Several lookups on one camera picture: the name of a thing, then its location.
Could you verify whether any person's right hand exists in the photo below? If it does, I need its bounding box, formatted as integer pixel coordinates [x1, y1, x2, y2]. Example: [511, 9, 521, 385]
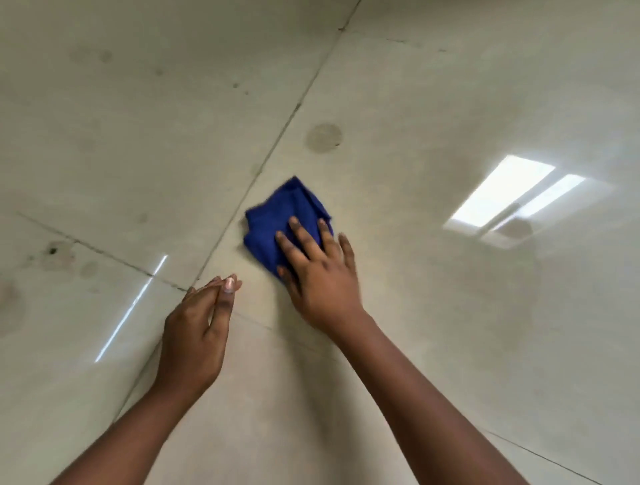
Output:
[275, 216, 372, 342]

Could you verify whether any person's left hand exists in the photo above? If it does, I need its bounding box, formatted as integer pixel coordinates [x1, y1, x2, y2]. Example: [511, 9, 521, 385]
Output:
[153, 273, 244, 402]

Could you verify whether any blue cleaning cloth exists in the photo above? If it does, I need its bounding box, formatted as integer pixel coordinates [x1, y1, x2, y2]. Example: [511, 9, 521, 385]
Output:
[243, 175, 335, 284]

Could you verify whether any person's left forearm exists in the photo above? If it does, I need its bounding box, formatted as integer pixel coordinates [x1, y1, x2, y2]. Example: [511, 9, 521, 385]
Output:
[49, 378, 222, 485]

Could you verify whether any person's right forearm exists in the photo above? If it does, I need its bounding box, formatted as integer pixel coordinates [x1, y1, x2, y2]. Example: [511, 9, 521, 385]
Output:
[331, 311, 532, 485]

